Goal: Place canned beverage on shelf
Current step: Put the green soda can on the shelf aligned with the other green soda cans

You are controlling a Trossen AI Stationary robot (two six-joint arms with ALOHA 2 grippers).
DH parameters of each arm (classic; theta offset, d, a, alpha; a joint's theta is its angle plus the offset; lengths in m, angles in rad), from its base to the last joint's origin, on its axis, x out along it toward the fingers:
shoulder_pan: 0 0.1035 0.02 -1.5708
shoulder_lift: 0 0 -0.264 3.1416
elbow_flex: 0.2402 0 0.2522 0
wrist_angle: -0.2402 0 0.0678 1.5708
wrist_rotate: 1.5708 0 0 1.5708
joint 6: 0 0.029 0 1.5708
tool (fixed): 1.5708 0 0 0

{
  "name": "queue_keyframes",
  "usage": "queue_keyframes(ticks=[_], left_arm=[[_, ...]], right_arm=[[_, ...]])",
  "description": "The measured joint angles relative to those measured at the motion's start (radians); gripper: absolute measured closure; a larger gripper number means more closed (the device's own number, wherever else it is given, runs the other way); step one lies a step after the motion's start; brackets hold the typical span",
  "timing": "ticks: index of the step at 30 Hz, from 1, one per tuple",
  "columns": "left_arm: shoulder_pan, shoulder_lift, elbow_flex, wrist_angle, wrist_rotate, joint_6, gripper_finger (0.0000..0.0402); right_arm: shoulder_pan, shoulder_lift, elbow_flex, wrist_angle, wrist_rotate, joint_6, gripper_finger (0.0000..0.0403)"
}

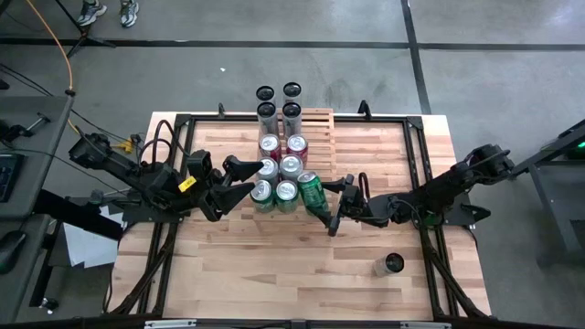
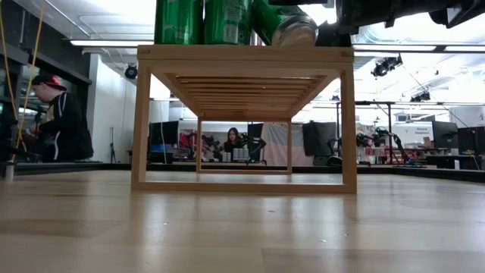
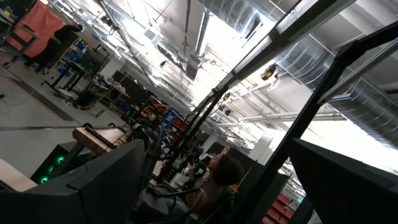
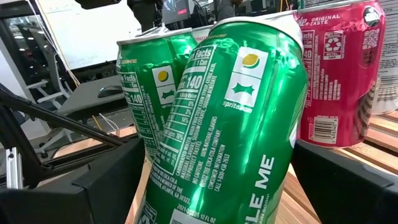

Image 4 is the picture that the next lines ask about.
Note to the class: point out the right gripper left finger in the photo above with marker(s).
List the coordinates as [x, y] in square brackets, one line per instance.
[93, 199]

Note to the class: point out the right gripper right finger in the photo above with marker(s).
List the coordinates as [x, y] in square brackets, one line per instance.
[351, 196]

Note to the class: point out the red Coca-Cola can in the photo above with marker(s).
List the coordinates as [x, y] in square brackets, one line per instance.
[339, 77]

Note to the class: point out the green Sprite can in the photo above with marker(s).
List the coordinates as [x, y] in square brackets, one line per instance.
[149, 77]
[224, 124]

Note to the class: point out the wooden slatted shelf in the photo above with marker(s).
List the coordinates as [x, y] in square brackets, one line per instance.
[357, 155]

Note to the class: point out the grey desk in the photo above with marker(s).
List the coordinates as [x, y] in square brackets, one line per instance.
[81, 102]

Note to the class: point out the black computer mouse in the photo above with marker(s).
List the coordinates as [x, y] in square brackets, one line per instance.
[110, 91]

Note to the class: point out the grey office chair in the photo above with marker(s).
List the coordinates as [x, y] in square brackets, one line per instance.
[51, 65]

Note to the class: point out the person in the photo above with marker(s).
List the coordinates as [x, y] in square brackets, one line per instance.
[227, 7]

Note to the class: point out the silver aluminium bracket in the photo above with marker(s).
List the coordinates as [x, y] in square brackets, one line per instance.
[14, 169]

